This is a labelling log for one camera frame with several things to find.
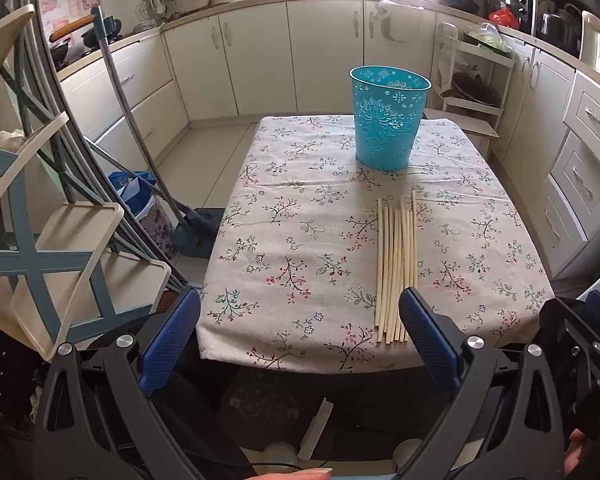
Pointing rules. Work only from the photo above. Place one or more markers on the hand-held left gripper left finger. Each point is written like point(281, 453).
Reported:
point(172, 340)

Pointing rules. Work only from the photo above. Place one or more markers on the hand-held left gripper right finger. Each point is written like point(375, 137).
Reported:
point(427, 340)

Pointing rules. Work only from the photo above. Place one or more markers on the group of wooden chopsticks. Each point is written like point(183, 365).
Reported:
point(392, 260)

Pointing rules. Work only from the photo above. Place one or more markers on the teal perforated plastic bin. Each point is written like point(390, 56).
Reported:
point(387, 125)

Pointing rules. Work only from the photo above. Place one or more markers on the person's right hand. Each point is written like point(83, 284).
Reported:
point(575, 452)

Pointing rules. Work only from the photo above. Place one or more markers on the person's left hand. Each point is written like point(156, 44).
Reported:
point(300, 475)

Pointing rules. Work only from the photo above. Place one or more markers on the broom with dustpan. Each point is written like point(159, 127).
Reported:
point(199, 230)

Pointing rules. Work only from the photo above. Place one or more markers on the blue patterned bag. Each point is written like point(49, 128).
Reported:
point(154, 225)

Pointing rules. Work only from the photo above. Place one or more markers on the cream and blue folding rack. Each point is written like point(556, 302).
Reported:
point(74, 240)

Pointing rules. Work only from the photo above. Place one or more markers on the floral tablecloth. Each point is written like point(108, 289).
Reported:
point(305, 240)

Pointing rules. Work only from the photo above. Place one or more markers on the cream wooden step stool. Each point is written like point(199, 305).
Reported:
point(475, 127)

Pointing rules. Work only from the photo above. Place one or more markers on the dark frying pan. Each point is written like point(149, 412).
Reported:
point(475, 90)

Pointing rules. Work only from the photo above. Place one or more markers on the white electric thermo pot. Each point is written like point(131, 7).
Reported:
point(595, 40)

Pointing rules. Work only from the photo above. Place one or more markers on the black cooking pot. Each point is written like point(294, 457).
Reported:
point(560, 30)

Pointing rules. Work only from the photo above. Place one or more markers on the bag of green vegetables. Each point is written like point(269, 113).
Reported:
point(490, 40)

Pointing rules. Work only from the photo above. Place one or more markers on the cream kitchen base cabinets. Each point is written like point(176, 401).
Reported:
point(260, 60)

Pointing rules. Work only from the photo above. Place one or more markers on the white kitchen cart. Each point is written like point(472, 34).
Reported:
point(447, 45)

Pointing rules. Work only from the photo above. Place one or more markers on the red plastic bag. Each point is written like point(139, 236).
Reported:
point(505, 17)

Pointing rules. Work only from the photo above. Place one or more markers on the black stovetop pot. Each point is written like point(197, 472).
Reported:
point(62, 52)

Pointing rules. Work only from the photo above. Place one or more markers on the black wok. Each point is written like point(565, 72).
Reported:
point(102, 32)

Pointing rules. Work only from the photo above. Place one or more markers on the black toaster oven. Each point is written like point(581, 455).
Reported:
point(522, 2)

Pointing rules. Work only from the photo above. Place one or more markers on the hanging white plastic bag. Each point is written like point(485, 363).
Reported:
point(395, 22)

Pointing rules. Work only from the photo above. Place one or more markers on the grey metal tube frame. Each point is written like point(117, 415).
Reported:
point(49, 75)

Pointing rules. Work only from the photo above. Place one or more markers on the pink and red wall stickers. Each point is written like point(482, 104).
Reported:
point(72, 7)

